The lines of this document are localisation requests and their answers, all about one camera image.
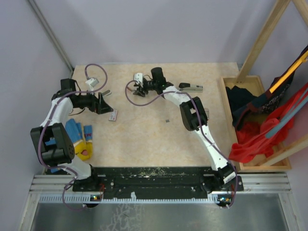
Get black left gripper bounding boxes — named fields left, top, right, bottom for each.
left=74, top=88, right=113, bottom=114

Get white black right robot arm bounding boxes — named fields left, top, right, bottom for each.
left=132, top=67, right=239, bottom=191

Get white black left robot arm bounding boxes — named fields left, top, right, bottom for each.
left=30, top=78, right=113, bottom=191

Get black grey large stapler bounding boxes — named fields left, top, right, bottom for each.
left=179, top=82, right=203, bottom=92

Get red white staple box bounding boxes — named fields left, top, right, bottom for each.
left=108, top=109, right=118, bottom=122

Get blue yellow cartoon cloth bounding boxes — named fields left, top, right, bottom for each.
left=40, top=118, right=92, bottom=176

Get dark patterned cloth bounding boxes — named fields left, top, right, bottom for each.
left=225, top=47, right=308, bottom=131

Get wooden tray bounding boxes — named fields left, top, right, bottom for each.
left=218, top=75, right=292, bottom=172

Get red cloth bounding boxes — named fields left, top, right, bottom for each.
left=229, top=84, right=308, bottom=163

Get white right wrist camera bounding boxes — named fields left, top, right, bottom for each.
left=133, top=73, right=143, bottom=86

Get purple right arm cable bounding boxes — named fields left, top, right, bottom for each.
left=124, top=80, right=239, bottom=209

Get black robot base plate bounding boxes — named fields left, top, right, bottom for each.
left=71, top=167, right=244, bottom=200

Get aluminium rail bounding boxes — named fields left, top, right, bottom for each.
left=29, top=173, right=291, bottom=205

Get light blue strap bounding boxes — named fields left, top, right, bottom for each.
left=265, top=97, right=308, bottom=138

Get wooden frame beam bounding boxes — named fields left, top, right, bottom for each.
left=235, top=0, right=290, bottom=83

